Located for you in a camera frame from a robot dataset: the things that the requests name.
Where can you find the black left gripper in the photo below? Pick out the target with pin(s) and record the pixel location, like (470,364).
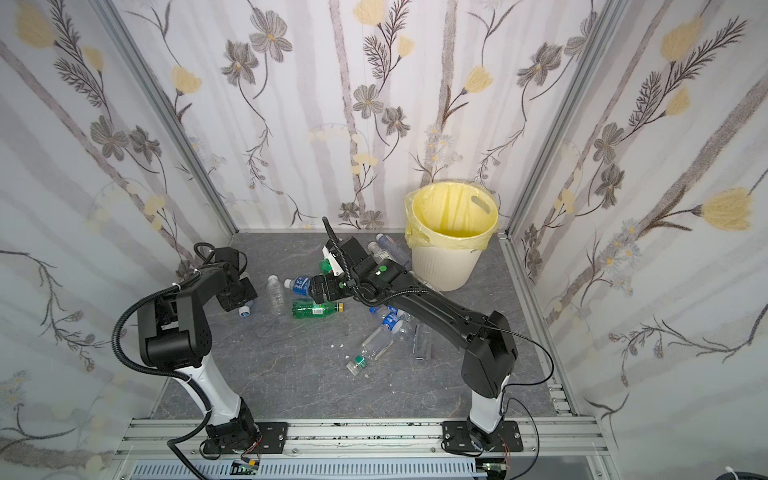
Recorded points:
(238,292)

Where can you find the small blue label bottle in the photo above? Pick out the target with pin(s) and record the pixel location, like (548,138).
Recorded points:
(245,310)

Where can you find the clear plain bottle white cap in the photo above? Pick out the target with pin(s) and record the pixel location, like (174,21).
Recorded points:
(275,291)

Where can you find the clear bottle green cap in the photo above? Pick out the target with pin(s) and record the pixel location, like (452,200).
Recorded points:
(372,348)

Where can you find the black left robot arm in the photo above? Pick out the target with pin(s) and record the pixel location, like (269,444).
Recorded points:
(167,334)

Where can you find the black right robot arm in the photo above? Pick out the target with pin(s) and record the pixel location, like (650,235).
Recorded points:
(490,351)

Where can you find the white bin with yellow bag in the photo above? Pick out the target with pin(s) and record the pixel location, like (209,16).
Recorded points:
(448,226)

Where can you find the dark green bottle yellow cap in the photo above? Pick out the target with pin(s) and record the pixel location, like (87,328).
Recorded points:
(325,266)

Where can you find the clear bottle blue tint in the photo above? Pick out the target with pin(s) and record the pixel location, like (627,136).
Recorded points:
(398,254)

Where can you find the blue label bottle white cap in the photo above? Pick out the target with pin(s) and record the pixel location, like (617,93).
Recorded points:
(300,285)

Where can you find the green Sprite bottle lying flat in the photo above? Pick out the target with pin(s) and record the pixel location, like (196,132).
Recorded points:
(308,309)

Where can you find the Pepsi label bottle lower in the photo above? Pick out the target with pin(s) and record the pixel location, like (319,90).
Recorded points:
(397,324)

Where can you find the clear bottle blue cap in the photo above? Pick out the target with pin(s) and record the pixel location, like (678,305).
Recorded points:
(422,347)

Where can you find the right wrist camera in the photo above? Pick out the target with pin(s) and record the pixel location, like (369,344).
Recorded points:
(337,268)

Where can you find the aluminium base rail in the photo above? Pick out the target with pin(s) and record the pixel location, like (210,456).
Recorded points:
(541,437)

